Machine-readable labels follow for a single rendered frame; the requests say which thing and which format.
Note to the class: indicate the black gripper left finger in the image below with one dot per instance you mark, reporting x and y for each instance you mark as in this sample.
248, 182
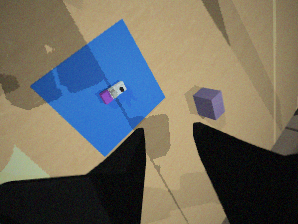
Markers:
111, 193

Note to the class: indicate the purple cube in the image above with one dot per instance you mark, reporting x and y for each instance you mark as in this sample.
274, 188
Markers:
209, 103

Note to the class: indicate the blue square mat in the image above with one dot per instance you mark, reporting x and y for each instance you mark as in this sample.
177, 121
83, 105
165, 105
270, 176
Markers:
72, 88

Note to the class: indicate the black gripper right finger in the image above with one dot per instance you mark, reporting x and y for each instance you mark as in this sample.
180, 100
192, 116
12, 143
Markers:
253, 185

